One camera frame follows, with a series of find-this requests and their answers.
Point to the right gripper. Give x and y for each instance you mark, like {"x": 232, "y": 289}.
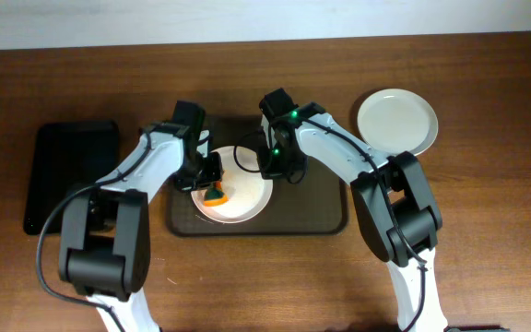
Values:
{"x": 272, "y": 168}

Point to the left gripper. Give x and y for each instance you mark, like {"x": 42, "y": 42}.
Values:
{"x": 205, "y": 175}

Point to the green and orange sponge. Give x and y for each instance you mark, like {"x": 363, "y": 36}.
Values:
{"x": 215, "y": 195}

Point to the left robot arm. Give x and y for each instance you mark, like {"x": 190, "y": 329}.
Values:
{"x": 105, "y": 235}

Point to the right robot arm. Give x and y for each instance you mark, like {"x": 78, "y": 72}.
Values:
{"x": 396, "y": 210}

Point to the brown plastic serving tray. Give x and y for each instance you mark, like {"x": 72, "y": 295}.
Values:
{"x": 315, "y": 206}

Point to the black plastic tray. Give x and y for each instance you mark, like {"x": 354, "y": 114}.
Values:
{"x": 67, "y": 157}

